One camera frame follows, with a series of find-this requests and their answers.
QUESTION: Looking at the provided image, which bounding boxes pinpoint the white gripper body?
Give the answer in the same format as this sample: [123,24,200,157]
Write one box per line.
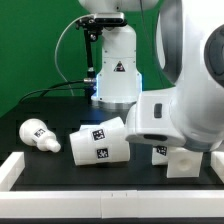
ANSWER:
[135,91,175,135]

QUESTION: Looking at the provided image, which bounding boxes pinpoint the white lamp base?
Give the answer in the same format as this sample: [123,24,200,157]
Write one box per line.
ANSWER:
[152,146,203,178]

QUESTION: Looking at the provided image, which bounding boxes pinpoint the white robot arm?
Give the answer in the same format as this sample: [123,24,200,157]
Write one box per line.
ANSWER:
[79,0,224,152]

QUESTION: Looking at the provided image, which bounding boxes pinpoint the white lamp shade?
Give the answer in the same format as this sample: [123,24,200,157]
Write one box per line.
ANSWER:
[69,117,130,166]

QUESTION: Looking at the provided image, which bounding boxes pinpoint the white lamp bulb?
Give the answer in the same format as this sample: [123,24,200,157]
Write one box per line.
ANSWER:
[19,119,61,153]

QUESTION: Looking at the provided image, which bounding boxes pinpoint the white right fence bar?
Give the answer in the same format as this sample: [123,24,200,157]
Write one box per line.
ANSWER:
[211,151,224,183]

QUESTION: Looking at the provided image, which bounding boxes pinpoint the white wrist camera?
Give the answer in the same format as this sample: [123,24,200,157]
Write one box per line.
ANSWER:
[125,105,186,147]

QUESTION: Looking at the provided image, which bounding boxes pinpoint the black camera stand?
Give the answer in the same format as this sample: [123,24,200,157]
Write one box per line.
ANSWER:
[76,16,101,102]

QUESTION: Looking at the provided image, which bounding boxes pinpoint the grey rear camera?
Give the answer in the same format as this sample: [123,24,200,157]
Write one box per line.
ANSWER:
[93,12,126,27]

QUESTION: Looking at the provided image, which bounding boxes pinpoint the black cable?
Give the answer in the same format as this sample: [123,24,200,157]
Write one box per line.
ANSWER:
[18,79,88,104]

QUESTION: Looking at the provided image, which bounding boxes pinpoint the grey camera cable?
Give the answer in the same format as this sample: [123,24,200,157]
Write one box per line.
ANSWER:
[54,13,94,98]

